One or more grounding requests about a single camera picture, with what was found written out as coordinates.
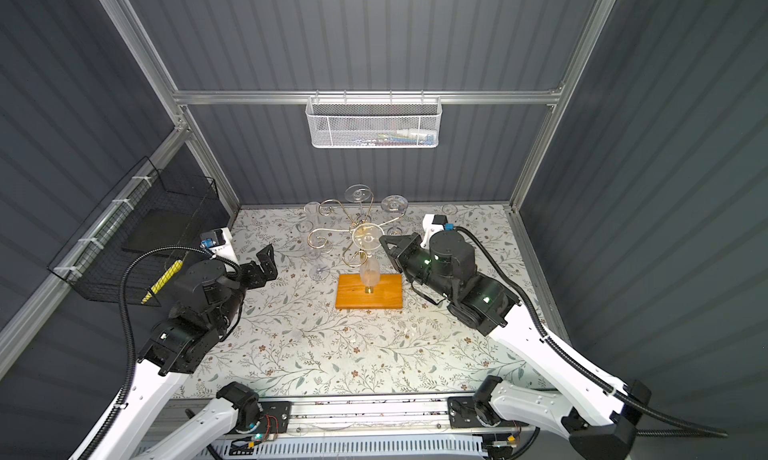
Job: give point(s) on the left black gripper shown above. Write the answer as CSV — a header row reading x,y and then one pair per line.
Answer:
x,y
255,279

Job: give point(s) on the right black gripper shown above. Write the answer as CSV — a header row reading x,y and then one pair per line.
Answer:
x,y
407,244

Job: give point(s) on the clear wine glass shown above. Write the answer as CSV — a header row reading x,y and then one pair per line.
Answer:
x,y
366,238
319,270
395,205
310,219
449,209
358,193

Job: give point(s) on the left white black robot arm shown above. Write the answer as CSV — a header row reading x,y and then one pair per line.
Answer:
x,y
209,299

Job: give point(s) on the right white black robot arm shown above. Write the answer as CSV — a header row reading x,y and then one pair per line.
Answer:
x,y
582,406

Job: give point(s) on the orange wooden rack base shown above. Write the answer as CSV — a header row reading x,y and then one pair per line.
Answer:
x,y
387,294

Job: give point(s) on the floral table mat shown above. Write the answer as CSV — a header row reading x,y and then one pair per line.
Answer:
x,y
292,341

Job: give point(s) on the yellow striped item in basket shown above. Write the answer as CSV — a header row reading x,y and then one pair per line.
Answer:
x,y
175,267

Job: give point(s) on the items in white basket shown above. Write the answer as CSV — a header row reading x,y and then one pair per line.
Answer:
x,y
399,138

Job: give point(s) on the gold wire glass rack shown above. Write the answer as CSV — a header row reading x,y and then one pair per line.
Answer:
x,y
357,214

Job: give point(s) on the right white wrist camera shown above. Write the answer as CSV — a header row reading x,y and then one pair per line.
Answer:
x,y
432,224

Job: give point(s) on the black wire mesh basket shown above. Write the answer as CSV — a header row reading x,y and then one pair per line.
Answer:
x,y
159,207

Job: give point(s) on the white wire mesh basket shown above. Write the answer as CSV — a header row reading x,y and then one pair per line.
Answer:
x,y
334,125

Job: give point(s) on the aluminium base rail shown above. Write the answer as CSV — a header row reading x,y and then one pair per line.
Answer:
x,y
398,426

